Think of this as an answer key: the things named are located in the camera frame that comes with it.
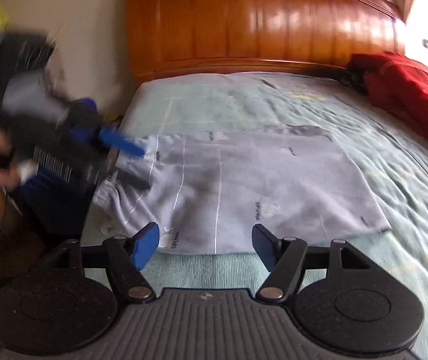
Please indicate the red quilt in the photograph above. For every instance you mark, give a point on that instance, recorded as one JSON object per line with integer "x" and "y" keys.
{"x": 397, "y": 85}

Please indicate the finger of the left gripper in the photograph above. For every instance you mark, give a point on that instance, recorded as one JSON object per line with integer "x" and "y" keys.
{"x": 128, "y": 179}
{"x": 115, "y": 140}

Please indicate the green plaid bed blanket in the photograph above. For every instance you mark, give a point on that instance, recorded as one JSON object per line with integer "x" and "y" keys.
{"x": 391, "y": 157}

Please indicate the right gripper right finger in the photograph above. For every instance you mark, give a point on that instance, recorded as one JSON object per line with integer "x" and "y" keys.
{"x": 286, "y": 259}

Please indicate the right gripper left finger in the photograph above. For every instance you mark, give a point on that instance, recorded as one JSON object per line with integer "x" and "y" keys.
{"x": 123, "y": 258}

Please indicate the grey long pants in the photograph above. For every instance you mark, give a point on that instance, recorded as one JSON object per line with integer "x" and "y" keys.
{"x": 209, "y": 189}

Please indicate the orange wooden headboard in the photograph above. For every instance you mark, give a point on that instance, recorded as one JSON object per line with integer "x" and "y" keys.
{"x": 169, "y": 38}

